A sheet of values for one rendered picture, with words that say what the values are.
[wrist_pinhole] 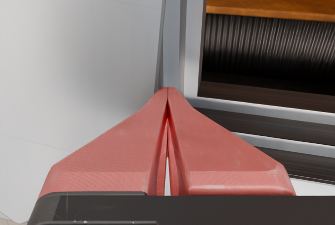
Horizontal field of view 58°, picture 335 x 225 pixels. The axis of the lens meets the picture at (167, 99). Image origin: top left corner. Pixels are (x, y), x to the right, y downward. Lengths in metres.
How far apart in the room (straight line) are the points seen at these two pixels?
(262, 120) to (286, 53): 0.31
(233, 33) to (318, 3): 0.19
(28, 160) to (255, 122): 0.12
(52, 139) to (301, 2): 0.21
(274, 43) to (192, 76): 0.31
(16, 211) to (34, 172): 0.05
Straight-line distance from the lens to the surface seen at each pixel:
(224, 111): 0.16
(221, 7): 0.25
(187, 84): 0.15
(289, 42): 0.45
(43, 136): 0.16
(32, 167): 0.19
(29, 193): 0.21
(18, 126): 0.17
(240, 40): 0.45
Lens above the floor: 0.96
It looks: 52 degrees down
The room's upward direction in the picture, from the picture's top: 159 degrees counter-clockwise
